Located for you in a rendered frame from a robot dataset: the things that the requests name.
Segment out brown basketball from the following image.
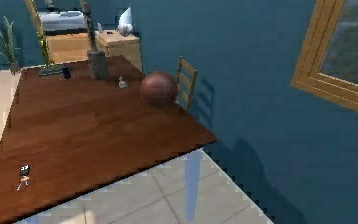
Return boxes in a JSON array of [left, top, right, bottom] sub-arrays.
[[140, 70, 180, 109]]

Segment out light wooden chair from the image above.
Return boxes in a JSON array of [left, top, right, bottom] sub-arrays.
[[175, 56, 199, 112]]

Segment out light wooden cupboard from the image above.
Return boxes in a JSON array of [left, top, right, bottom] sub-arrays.
[[94, 29, 144, 72]]

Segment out brown wooden table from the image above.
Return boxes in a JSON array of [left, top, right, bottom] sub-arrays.
[[0, 55, 218, 224]]

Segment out grey vase with twigs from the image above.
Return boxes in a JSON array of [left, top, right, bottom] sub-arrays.
[[79, 0, 110, 81]]

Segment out white lamp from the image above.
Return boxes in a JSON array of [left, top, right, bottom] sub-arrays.
[[117, 6, 135, 37]]

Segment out bed with white bedding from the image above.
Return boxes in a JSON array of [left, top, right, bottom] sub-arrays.
[[37, 9, 88, 33]]

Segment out wooden framed window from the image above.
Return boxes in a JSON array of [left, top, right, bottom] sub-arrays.
[[290, 0, 358, 118]]

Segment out small black figurine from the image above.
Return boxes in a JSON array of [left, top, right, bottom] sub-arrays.
[[16, 162, 32, 192]]

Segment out green house plant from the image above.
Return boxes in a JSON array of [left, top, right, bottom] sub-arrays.
[[0, 15, 22, 76]]

